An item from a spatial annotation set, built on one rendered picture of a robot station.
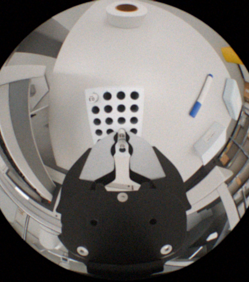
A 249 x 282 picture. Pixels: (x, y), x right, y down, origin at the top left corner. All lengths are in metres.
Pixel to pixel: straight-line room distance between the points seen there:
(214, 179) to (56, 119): 0.68
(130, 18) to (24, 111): 0.21
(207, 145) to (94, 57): 0.34
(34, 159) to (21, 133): 0.07
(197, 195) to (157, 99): 0.55
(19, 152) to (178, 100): 0.31
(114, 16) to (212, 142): 0.36
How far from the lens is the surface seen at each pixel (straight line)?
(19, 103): 0.15
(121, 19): 0.19
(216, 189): 0.56
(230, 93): 0.35
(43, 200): 0.82
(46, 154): 0.47
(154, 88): 0.17
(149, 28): 0.23
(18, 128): 0.16
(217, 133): 0.31
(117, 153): 0.17
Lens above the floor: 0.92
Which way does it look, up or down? 57 degrees down
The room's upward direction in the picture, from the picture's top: 177 degrees clockwise
